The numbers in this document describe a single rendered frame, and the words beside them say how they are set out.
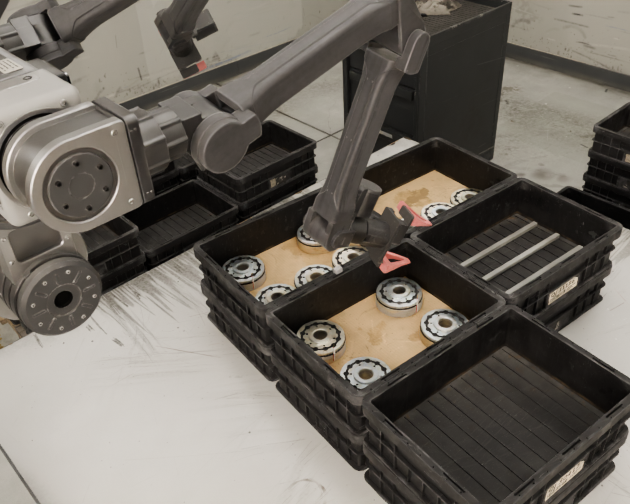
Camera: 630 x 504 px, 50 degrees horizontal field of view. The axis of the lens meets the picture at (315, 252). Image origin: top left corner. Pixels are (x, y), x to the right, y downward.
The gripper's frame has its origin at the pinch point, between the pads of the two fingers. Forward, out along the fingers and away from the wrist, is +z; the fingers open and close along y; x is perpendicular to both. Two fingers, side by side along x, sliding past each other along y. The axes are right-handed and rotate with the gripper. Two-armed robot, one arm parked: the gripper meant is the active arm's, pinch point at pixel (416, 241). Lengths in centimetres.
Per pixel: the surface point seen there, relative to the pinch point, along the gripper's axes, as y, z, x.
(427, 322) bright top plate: 12.7, 4.5, 10.5
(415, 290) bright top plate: 11.8, 6.5, 0.4
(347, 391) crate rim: 17.6, -20.9, 27.4
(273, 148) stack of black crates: 45, 32, -143
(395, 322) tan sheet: 17.6, 1.6, 5.3
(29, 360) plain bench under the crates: 67, -63, -28
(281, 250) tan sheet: 25.4, -11.4, -29.6
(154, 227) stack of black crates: 79, -13, -121
